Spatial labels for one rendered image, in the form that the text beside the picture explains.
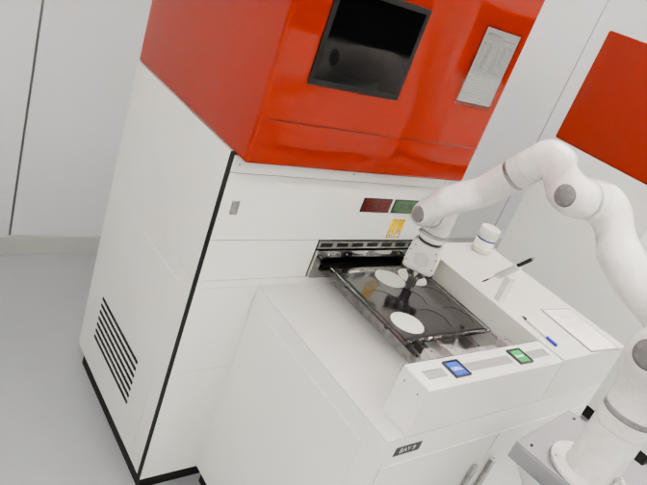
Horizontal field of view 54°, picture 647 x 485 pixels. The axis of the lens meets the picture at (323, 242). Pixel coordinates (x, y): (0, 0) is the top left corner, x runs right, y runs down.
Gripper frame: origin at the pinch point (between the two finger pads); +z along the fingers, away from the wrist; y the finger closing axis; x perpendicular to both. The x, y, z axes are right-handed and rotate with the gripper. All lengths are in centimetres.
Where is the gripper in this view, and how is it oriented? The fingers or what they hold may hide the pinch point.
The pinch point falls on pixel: (411, 282)
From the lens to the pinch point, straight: 200.2
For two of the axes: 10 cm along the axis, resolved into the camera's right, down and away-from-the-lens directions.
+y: 8.8, 4.3, -2.0
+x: 3.5, -3.0, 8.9
